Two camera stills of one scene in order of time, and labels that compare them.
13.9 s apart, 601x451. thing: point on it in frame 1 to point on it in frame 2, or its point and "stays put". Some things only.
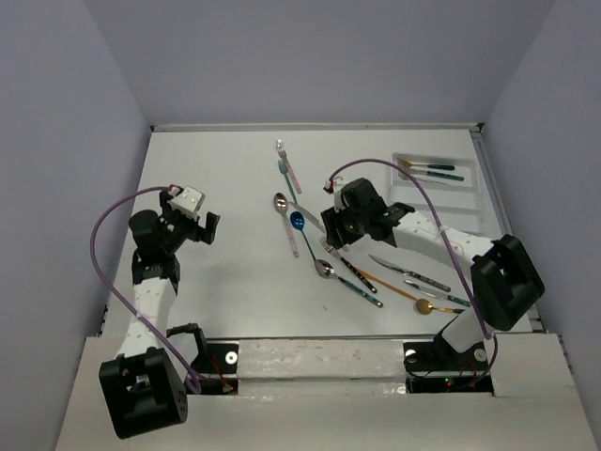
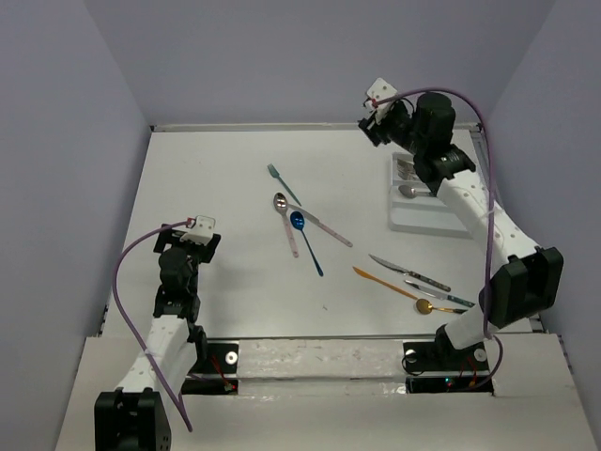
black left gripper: (206, 234) to (173, 239)
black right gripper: (332, 221) to (377, 132)
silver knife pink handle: (309, 216) stays put
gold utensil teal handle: (425, 306) stays put
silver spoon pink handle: (281, 204) stays put
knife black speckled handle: (414, 274) stays put
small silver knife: (438, 295) stays put
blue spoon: (298, 221) stays put
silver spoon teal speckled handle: (327, 271) to (407, 191)
